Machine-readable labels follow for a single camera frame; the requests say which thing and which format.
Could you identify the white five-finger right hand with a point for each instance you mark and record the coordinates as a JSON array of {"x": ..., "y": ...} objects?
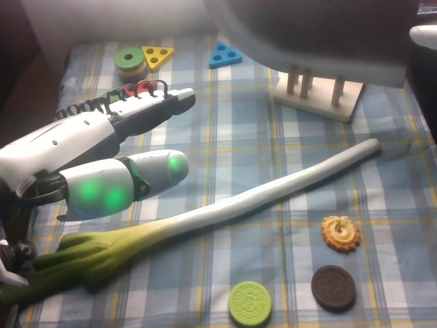
[{"x": 425, "y": 36}]

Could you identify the blue plaid tablecloth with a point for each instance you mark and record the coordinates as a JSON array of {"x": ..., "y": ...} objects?
[{"x": 239, "y": 143}]

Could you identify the green toy sandwich cookie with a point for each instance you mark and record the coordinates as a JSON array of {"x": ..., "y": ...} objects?
[{"x": 250, "y": 303}]

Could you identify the long toy leek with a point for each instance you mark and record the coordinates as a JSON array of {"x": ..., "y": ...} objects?
[{"x": 239, "y": 201}]

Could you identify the brown toy sandwich cookie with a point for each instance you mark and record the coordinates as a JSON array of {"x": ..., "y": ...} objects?
[{"x": 333, "y": 287}]

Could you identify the red triangle block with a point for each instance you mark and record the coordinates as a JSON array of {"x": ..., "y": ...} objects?
[{"x": 129, "y": 90}]

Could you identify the yellow triangle block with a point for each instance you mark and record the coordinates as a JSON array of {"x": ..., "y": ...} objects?
[{"x": 157, "y": 58}]

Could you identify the wooden peg board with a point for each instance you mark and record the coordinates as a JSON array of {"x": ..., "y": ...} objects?
[{"x": 317, "y": 102}]

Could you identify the green triangle block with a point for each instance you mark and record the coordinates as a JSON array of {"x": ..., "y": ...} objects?
[{"x": 112, "y": 94}]

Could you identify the blue triangle block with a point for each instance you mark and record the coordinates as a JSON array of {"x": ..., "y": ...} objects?
[{"x": 222, "y": 58}]

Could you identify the toy butter cookie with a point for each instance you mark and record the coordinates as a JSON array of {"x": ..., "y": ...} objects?
[{"x": 340, "y": 234}]

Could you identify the white five-finger left hand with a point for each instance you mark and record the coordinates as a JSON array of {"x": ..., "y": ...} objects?
[{"x": 78, "y": 136}]

